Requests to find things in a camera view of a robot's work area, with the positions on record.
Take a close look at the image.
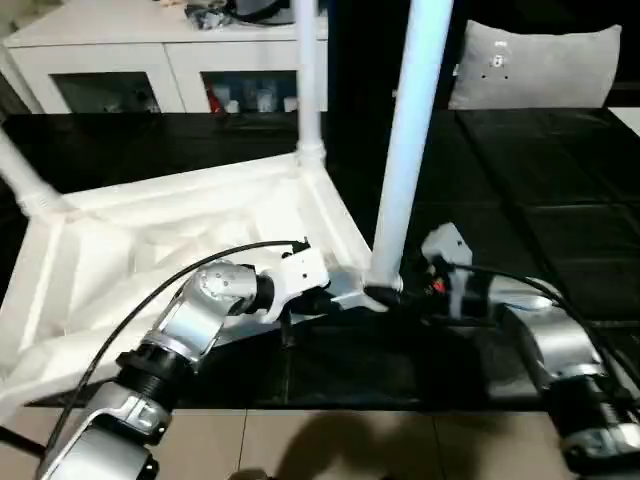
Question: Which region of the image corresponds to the white plastic table top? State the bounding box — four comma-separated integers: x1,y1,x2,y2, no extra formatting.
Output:
0,152,404,416

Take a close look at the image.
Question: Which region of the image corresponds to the white plastic table leg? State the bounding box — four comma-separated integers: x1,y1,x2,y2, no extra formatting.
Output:
293,0,327,169
0,127,69,216
363,0,456,301

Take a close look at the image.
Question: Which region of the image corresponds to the black work surface mat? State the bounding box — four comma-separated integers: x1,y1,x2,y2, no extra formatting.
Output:
0,107,640,412

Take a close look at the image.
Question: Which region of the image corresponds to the grey pillow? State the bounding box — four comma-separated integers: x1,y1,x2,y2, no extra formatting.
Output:
447,19,624,110

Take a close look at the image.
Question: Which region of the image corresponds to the black cabinet with orange label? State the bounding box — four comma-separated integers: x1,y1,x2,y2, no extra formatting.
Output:
327,0,469,114

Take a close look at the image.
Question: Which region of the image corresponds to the white flat board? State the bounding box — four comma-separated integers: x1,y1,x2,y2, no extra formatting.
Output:
607,105,640,139

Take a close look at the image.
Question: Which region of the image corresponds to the black tangled item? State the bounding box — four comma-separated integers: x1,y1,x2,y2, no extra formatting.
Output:
187,0,236,30

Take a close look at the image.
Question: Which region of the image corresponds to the white sideboard with glass doors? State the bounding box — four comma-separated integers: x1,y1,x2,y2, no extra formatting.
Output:
0,0,331,116

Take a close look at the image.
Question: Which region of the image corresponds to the black work table leg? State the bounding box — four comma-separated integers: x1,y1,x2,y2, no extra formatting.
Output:
0,424,46,454

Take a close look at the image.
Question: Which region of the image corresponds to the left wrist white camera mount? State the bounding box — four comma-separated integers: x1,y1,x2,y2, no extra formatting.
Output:
259,247,331,324

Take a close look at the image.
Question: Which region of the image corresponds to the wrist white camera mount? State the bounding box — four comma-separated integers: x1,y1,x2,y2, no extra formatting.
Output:
259,247,331,324
421,222,474,321

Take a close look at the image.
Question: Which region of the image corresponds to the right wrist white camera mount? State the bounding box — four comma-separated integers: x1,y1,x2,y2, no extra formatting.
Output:
421,222,474,321

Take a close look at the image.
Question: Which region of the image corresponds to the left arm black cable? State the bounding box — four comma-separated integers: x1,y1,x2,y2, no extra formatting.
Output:
44,239,311,451

